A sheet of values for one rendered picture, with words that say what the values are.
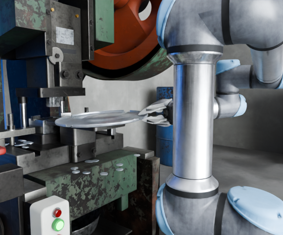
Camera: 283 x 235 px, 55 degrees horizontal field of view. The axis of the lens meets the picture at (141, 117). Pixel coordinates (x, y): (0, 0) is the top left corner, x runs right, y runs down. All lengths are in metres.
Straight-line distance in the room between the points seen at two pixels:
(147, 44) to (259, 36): 0.67
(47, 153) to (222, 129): 3.54
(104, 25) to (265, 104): 3.19
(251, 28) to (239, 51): 3.58
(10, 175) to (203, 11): 0.55
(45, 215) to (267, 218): 0.46
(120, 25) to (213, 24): 0.82
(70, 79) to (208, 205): 0.61
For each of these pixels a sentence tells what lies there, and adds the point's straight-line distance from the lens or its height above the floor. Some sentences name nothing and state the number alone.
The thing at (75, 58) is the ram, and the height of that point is 0.99.
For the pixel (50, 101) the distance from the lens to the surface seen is 1.03.
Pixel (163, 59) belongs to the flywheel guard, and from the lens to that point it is 1.15.
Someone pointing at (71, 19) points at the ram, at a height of 1.13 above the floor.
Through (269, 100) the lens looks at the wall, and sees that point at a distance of 3.99.
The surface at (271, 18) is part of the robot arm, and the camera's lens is 0.56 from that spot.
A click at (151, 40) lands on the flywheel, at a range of 1.15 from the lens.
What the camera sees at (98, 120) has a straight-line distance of 0.81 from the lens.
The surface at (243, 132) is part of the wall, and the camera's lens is 4.12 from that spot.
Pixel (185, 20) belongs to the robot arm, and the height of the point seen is 1.02.
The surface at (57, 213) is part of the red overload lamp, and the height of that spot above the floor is 0.61.
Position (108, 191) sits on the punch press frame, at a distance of 0.96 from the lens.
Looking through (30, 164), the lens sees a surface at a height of 0.67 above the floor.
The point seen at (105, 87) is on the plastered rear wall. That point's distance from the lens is 2.85.
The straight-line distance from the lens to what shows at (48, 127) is 0.99.
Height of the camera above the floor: 0.90
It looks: 7 degrees down
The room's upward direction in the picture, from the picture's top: straight up
